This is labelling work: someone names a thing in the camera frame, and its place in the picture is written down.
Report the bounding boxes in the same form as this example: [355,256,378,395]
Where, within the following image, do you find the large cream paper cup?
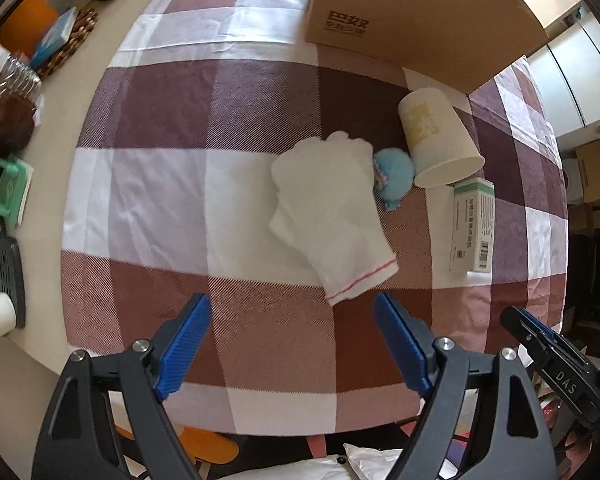
[397,87,486,188]

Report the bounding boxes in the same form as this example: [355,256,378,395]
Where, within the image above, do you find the cardboard box on floor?
[574,140,600,206]

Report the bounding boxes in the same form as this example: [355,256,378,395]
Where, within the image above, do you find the orange container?
[0,0,61,58]

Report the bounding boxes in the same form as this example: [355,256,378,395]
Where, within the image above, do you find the white refrigerator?
[527,15,600,136]

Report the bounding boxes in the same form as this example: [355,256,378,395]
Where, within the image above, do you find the red lid jar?
[0,72,37,153]

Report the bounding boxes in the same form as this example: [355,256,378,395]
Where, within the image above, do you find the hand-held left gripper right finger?
[372,292,561,480]

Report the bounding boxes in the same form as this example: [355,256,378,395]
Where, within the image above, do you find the blue tissue packet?
[30,7,77,70]

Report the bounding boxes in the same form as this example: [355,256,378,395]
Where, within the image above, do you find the maroon checkered tablecloth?
[60,0,570,436]

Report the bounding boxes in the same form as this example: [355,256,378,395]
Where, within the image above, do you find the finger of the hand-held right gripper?
[518,309,584,362]
[500,306,557,367]

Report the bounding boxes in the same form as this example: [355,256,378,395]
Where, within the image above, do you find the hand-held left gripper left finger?
[30,292,213,480]

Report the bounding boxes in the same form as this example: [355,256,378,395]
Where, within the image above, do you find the wooden bead trivet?
[30,7,100,80]

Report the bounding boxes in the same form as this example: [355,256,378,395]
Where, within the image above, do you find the light blue pompom toy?
[371,147,416,212]

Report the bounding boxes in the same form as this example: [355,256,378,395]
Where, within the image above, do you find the white and green medicine box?
[448,177,497,275]

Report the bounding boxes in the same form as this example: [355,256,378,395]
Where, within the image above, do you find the white cotton gloves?
[269,130,400,307]

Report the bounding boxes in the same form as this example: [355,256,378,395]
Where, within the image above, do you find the green plastic stand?
[0,155,34,228]

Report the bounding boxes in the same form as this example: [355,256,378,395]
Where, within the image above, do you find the orange flower cushion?
[115,422,241,480]

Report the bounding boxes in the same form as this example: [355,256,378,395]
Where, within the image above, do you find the brown cardboard box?
[304,0,550,96]

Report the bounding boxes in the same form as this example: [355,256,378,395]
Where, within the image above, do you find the black drip tray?
[0,215,27,331]

